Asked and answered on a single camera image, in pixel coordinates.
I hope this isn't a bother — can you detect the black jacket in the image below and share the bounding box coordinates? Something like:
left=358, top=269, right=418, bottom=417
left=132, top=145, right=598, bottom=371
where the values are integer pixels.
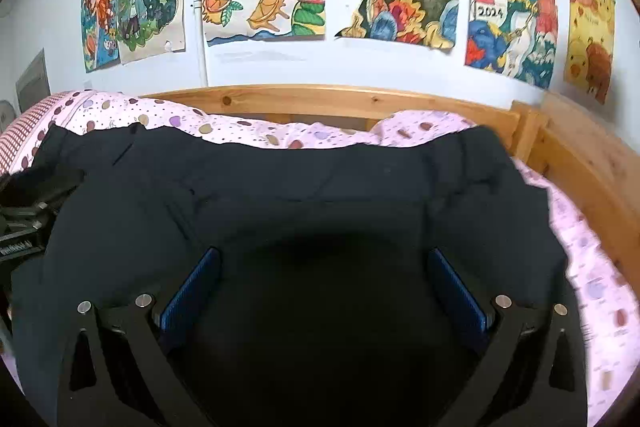
left=10, top=122, right=577, bottom=427

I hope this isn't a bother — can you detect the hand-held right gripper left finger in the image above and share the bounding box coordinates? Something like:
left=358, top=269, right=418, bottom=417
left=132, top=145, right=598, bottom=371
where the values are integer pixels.
left=55, top=247, right=223, bottom=427

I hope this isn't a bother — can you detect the red checked bedsheet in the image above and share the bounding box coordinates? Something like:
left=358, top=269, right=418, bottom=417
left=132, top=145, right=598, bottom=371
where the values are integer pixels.
left=0, top=97, right=57, bottom=178

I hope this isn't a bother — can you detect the pink dotted quilt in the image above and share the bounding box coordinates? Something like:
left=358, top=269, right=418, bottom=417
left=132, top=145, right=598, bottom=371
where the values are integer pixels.
left=0, top=89, right=640, bottom=427

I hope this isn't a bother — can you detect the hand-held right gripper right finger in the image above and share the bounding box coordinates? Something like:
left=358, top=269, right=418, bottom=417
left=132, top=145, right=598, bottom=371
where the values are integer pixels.
left=427, top=247, right=589, bottom=427

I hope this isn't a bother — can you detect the wooden bed frame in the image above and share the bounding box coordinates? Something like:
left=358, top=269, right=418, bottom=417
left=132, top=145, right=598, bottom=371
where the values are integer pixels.
left=141, top=84, right=640, bottom=290

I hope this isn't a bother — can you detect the orange-haired figure wall poster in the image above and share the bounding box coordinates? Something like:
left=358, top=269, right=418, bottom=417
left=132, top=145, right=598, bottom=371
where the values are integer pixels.
left=81, top=0, right=122, bottom=74

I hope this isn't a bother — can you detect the dragon and tower wall poster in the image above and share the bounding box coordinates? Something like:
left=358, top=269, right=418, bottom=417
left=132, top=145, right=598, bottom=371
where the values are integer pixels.
left=464, top=0, right=559, bottom=91

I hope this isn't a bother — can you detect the yellow bear wall poster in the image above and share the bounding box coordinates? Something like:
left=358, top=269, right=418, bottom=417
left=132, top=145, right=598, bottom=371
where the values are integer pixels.
left=564, top=0, right=617, bottom=106

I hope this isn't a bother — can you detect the grey wall panel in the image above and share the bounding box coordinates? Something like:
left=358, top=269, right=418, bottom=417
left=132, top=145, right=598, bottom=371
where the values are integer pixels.
left=15, top=48, right=50, bottom=114

